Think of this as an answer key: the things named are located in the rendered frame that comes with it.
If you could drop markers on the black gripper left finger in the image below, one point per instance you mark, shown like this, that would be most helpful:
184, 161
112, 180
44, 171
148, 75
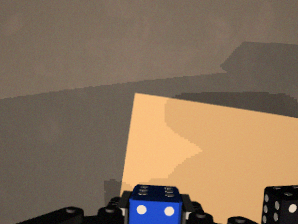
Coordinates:
119, 214

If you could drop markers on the tan square mat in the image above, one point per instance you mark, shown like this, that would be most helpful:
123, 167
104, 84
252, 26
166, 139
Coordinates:
222, 157

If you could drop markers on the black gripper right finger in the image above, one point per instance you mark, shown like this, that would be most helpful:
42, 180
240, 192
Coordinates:
189, 216

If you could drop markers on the black die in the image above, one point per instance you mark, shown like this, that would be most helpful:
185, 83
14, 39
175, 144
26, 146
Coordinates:
280, 205

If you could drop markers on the blue die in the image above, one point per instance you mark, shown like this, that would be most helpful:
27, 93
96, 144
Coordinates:
154, 204

